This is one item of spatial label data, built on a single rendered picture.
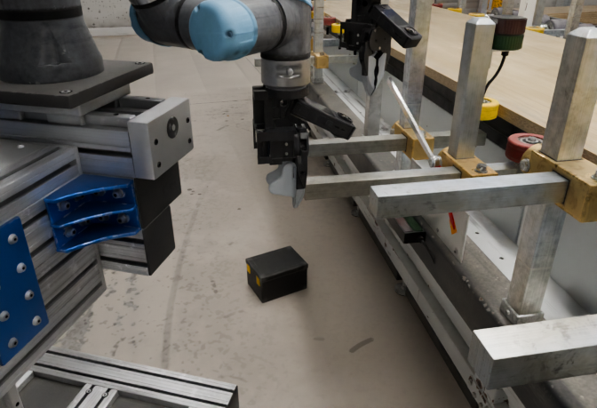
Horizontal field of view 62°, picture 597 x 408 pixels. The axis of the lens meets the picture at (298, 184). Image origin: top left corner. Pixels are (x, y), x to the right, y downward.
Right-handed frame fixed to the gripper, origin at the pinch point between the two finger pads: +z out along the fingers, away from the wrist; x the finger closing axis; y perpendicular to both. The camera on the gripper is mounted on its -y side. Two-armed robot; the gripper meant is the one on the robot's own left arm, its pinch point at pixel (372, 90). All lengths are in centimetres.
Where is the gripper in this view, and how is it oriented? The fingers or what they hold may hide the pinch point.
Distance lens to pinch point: 109.6
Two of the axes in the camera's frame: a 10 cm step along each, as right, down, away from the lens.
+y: -7.0, -3.1, 6.4
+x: -7.1, 2.9, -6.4
